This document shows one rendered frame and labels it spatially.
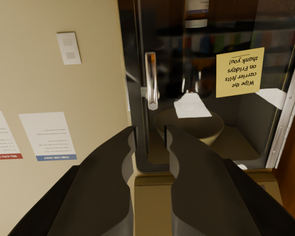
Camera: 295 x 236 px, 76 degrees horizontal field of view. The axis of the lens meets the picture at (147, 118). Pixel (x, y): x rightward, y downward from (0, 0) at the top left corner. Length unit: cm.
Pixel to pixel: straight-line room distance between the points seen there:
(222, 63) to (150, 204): 32
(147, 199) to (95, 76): 55
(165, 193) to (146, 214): 6
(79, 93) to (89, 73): 10
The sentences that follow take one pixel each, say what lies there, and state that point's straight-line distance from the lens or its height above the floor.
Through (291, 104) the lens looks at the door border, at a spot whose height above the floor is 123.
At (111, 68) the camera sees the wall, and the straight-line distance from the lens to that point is 80.
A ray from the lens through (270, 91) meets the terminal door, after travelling 41.
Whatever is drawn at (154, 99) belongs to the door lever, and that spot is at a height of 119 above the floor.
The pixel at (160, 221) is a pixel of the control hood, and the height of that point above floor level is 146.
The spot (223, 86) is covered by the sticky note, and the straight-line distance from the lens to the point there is 37.
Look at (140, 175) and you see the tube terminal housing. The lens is 47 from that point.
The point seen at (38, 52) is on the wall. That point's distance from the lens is 89.
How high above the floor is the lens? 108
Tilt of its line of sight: 27 degrees up
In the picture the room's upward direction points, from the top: 176 degrees clockwise
